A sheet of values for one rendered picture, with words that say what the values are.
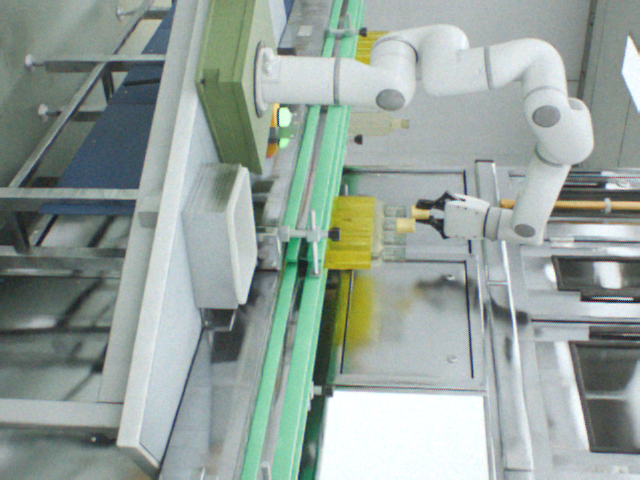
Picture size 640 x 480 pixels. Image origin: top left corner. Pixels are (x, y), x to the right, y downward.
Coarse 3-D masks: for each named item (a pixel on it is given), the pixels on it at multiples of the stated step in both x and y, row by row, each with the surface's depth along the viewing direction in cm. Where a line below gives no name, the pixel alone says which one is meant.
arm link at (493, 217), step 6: (492, 210) 198; (498, 210) 198; (492, 216) 197; (498, 216) 197; (486, 222) 197; (492, 222) 197; (498, 222) 196; (486, 228) 197; (492, 228) 197; (486, 234) 199; (492, 234) 198; (492, 240) 202
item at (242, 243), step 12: (240, 180) 156; (240, 192) 165; (228, 204) 152; (240, 204) 166; (228, 216) 149; (240, 216) 168; (252, 216) 168; (228, 228) 150; (240, 228) 170; (252, 228) 170; (240, 240) 171; (252, 240) 171; (240, 252) 173; (252, 252) 173; (240, 264) 171; (252, 264) 171; (240, 276) 157; (240, 288) 158; (240, 300) 160
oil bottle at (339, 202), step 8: (336, 200) 206; (344, 200) 206; (352, 200) 206; (360, 200) 206; (368, 200) 205; (376, 200) 205; (336, 208) 204; (344, 208) 204; (352, 208) 204; (360, 208) 203; (368, 208) 203; (376, 208) 203; (384, 208) 204; (384, 216) 205
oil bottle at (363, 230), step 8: (336, 224) 198; (344, 224) 198; (352, 224) 197; (360, 224) 197; (368, 224) 197; (376, 224) 197; (344, 232) 195; (352, 232) 195; (360, 232) 195; (368, 232) 195; (376, 232) 195; (384, 240) 196
